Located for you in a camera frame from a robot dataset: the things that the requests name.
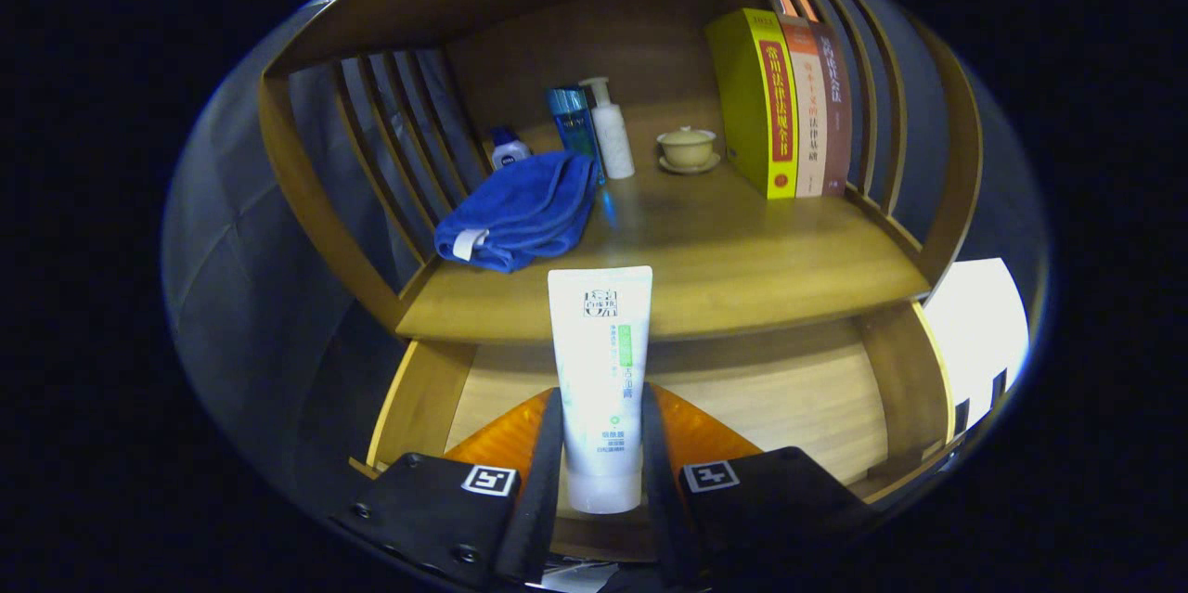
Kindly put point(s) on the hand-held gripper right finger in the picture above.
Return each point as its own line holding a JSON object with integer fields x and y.
{"x": 664, "y": 500}

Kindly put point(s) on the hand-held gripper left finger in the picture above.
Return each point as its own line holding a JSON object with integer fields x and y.
{"x": 538, "y": 500}

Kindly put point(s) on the wooden drawer with black knob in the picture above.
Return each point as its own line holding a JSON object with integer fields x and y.
{"x": 761, "y": 398}

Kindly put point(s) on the white cleanser tube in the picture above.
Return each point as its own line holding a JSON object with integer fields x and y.
{"x": 601, "y": 370}

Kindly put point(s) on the wooden countertop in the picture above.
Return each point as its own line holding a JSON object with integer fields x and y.
{"x": 724, "y": 259}

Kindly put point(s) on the blue folded towel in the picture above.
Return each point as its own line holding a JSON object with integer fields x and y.
{"x": 520, "y": 212}

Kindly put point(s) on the black block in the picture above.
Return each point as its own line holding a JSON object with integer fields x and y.
{"x": 962, "y": 417}
{"x": 999, "y": 389}

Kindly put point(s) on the small white blue-capped bottle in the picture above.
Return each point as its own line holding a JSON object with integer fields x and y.
{"x": 509, "y": 152}

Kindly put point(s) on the beige lidded teacup with saucer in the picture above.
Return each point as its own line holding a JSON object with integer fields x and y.
{"x": 688, "y": 149}

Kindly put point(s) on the white pump bottle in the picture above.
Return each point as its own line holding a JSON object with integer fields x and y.
{"x": 613, "y": 134}

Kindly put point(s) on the teal bottle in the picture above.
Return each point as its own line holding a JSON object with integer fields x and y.
{"x": 571, "y": 120}

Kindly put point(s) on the yellow book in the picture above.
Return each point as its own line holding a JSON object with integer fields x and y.
{"x": 747, "y": 101}

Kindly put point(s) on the cream and orange book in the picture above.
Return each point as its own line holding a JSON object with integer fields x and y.
{"x": 807, "y": 110}

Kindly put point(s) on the brown book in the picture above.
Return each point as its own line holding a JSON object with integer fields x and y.
{"x": 837, "y": 110}

